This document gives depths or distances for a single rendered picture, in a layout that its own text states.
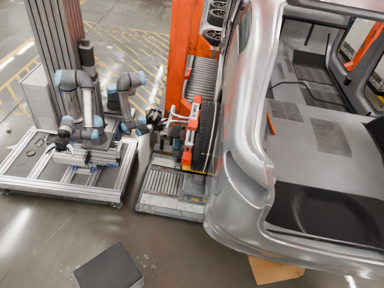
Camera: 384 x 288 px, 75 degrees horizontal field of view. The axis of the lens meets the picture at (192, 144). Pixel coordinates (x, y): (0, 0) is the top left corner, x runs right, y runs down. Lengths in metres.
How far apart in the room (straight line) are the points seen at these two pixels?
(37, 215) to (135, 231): 0.97
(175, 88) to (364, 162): 1.82
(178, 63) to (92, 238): 1.83
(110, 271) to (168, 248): 0.65
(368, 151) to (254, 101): 1.54
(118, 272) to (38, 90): 1.52
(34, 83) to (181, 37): 1.23
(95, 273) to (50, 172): 1.23
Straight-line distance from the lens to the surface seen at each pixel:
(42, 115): 2.48
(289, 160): 2.24
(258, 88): 1.42
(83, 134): 1.89
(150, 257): 2.57
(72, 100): 2.03
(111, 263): 2.21
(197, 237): 2.68
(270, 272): 2.74
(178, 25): 2.32
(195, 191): 2.68
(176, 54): 2.41
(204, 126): 2.01
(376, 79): 6.68
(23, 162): 3.16
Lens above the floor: 2.39
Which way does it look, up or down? 44 degrees down
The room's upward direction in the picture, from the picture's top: 11 degrees clockwise
